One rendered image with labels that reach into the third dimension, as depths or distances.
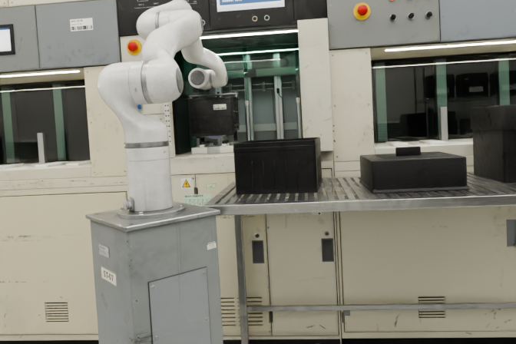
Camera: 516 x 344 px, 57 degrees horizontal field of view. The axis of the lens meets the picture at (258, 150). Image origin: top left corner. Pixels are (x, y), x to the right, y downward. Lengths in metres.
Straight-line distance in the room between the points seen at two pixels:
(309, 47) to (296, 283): 0.98
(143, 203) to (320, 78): 0.94
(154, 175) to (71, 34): 1.08
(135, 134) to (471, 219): 1.40
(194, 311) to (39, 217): 1.16
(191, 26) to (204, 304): 0.87
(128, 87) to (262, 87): 1.65
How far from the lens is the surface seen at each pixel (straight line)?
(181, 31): 1.60
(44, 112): 2.81
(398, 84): 2.49
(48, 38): 2.30
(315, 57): 1.95
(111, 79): 1.35
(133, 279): 1.25
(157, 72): 1.31
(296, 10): 2.04
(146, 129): 1.31
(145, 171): 1.32
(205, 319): 1.39
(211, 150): 2.23
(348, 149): 2.00
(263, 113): 2.90
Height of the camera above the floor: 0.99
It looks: 3 degrees down
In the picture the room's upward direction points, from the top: 3 degrees counter-clockwise
